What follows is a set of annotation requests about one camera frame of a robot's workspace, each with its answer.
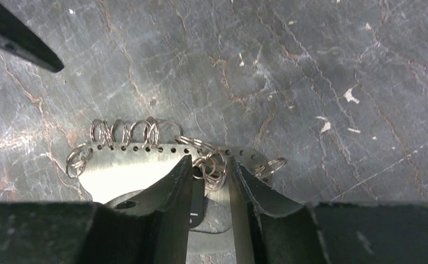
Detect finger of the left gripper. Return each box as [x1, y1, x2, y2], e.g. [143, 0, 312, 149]
[0, 3, 64, 73]

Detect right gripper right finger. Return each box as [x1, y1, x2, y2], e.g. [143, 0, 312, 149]
[228, 158, 428, 263]

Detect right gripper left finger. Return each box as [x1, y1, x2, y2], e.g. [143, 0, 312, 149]
[0, 155, 193, 263]

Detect keys with black tag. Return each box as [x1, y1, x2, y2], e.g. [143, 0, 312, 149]
[189, 151, 227, 229]

